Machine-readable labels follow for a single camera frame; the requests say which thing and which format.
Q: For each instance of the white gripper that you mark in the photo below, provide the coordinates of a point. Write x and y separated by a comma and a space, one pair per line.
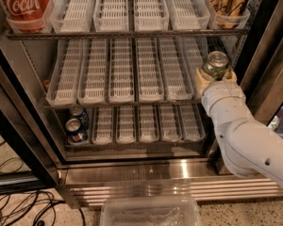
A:
223, 95

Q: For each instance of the green drink can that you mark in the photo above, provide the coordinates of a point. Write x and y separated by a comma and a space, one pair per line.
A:
216, 64

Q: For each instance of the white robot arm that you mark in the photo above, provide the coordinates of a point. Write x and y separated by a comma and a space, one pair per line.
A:
247, 146

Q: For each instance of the middle shelf tray six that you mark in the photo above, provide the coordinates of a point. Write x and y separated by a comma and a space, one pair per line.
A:
194, 51

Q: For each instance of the shelf tray six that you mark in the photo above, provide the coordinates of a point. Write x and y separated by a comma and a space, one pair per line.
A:
194, 51
234, 21

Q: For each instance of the middle shelf tray five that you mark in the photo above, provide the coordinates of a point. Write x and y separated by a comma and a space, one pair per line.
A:
177, 82

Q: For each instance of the shelf tray five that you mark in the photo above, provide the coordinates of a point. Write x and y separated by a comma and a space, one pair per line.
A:
188, 14
177, 82
191, 123

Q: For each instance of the bottom shelf tray five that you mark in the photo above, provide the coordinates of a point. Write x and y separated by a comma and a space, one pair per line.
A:
191, 123

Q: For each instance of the middle shelf tray four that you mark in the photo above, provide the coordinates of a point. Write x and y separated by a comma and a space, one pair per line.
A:
149, 75

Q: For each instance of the shelf tray four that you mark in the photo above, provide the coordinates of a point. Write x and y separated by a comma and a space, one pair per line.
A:
151, 15
149, 75
169, 125

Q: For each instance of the right glass fridge door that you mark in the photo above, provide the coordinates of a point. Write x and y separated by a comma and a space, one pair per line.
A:
259, 59

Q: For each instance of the bottom shelf tray four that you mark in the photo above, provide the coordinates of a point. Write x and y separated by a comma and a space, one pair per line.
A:
169, 125

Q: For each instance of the top shelf tray six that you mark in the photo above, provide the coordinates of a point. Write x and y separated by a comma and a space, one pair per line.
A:
234, 21

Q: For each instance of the white can behind glass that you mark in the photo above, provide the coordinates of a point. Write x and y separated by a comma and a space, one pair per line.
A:
274, 123

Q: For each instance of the top shelf tray five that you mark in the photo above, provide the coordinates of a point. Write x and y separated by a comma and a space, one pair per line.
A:
188, 14

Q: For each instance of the gold patterned can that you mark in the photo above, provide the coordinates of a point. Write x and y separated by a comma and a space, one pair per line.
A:
229, 0

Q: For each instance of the bottom shelf tray three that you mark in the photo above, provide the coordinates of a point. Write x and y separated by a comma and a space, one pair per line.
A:
148, 124

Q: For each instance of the shelf tray three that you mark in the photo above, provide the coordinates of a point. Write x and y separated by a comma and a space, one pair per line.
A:
121, 76
148, 124
111, 15

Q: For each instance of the top shelf tray four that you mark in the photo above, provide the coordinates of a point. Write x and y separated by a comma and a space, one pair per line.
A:
151, 15

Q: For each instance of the middle shelf tray three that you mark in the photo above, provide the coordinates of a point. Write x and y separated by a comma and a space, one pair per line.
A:
121, 76

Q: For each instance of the bottom shelf tray two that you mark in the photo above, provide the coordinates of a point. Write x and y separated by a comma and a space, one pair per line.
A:
125, 125

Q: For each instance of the shelf tray two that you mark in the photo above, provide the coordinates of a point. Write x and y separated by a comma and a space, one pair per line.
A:
70, 16
125, 125
93, 78

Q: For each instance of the stainless steel fridge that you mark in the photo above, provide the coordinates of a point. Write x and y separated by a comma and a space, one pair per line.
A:
90, 174

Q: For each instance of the middle shelf tray two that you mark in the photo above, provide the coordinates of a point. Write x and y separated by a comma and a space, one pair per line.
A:
93, 78

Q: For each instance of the top shelf tray three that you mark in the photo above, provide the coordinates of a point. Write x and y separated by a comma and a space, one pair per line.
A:
111, 15

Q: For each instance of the bottom shelf tray one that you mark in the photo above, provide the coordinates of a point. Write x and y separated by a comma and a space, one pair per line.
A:
102, 131

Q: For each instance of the blue can rear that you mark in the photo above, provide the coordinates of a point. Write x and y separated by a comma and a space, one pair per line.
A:
81, 114

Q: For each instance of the blue can front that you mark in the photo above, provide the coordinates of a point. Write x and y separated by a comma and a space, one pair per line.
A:
76, 131

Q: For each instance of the middle shelf tray one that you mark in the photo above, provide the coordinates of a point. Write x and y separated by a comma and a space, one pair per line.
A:
63, 85

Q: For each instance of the top shelf tray two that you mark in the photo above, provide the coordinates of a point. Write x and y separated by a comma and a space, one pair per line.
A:
70, 16

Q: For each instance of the red Coca-Cola can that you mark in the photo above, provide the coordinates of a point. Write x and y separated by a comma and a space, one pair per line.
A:
21, 26

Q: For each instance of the left fridge door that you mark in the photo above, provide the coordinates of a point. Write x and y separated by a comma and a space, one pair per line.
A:
24, 164

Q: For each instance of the clear plastic container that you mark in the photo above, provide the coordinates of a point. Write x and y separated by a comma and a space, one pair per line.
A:
151, 211

